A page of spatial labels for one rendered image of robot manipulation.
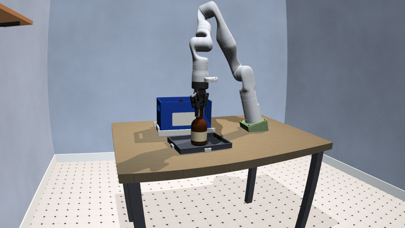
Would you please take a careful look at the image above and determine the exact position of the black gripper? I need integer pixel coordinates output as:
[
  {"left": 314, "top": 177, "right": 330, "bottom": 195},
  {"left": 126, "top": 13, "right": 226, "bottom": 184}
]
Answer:
[{"left": 190, "top": 81, "right": 209, "bottom": 117}]

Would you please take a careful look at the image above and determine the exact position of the blue crate with dividers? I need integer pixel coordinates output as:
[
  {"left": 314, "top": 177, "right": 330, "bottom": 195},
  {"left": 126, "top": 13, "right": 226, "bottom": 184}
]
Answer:
[{"left": 157, "top": 97, "right": 211, "bottom": 130}]

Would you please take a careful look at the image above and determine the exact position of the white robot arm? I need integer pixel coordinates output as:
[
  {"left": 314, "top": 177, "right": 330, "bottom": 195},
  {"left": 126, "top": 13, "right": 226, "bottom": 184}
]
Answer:
[{"left": 189, "top": 1, "right": 262, "bottom": 124}]

